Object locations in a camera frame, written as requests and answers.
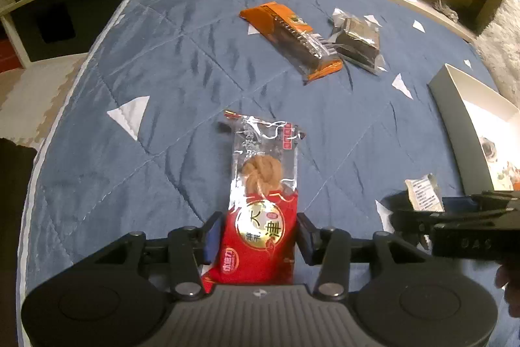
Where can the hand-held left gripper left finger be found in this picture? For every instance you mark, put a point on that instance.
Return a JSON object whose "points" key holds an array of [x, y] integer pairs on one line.
{"points": [[212, 239]]}

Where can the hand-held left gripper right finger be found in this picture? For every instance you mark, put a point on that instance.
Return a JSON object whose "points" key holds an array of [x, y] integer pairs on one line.
{"points": [[305, 239]]}

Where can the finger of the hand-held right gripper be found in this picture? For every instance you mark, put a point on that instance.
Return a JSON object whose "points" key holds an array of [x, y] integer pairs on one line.
{"points": [[487, 201], [414, 225]]}

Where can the white snack packet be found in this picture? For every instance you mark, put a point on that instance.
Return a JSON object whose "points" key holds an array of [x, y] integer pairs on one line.
{"points": [[424, 192]]}

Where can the red snack packet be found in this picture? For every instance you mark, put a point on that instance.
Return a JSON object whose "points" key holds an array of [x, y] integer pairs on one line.
{"points": [[260, 225]]}

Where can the white cardboard box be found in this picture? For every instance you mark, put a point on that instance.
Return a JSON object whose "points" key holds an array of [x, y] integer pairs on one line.
{"points": [[459, 103]]}

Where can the person's right hand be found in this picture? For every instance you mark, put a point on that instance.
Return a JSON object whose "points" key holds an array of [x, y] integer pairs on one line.
{"points": [[510, 288]]}

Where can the dark snack packet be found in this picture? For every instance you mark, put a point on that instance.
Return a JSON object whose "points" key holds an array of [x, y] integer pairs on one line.
{"points": [[487, 147]]}

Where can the fluffy beige pillow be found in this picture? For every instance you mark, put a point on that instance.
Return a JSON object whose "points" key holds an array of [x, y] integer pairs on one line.
{"points": [[501, 42]]}

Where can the blue quilt with white triangles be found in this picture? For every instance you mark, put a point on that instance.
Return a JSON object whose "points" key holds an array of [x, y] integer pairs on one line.
{"points": [[162, 66]]}

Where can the clear packet with brown cake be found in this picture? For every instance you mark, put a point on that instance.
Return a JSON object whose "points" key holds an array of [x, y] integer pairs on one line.
{"points": [[357, 42]]}

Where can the small grey ornament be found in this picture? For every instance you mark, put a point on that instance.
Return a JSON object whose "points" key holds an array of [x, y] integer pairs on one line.
{"points": [[447, 10]]}

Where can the orange snack packet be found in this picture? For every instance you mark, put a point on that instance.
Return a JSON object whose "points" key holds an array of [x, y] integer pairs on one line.
{"points": [[290, 40]]}

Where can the beige foam floor mat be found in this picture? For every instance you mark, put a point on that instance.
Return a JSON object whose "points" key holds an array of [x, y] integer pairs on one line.
{"points": [[36, 95]]}

